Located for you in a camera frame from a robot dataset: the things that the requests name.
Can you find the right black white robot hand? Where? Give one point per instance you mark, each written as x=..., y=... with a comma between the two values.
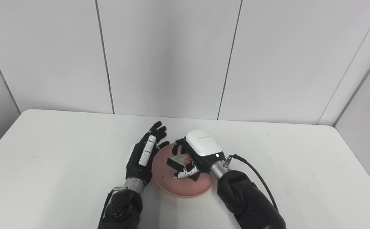
x=200, y=152

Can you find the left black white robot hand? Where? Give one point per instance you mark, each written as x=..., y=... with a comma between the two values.
x=145, y=156

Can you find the chocolate cake slice with fruit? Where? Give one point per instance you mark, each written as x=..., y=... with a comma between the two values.
x=181, y=163

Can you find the pink round plate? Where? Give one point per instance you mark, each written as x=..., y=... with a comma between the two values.
x=178, y=184

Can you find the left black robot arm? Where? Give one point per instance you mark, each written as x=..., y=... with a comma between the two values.
x=121, y=206

